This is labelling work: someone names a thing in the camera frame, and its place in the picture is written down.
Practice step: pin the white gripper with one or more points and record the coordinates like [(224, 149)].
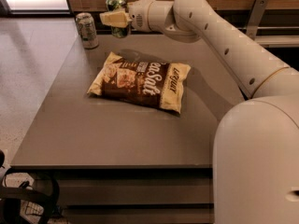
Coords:
[(137, 17)]

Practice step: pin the green soda can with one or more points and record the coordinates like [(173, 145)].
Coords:
[(114, 5)]

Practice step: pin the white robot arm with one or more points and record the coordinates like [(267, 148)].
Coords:
[(256, 147)]

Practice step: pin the white 7up can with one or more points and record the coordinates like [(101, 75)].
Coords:
[(86, 30)]

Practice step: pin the brown yellow chip bag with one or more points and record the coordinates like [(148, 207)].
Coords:
[(153, 84)]

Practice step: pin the upper grey drawer front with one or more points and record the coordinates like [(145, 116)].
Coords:
[(135, 191)]

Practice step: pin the grey drawer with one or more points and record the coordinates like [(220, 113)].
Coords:
[(135, 191), (139, 216)]

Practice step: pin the black office chair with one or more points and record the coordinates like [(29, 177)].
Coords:
[(11, 198)]

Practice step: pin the lower grey drawer front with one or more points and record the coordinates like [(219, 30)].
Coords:
[(139, 216)]

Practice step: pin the metal rail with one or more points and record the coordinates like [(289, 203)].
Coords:
[(272, 28)]

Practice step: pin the right metal bracket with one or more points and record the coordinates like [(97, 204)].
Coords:
[(255, 17)]

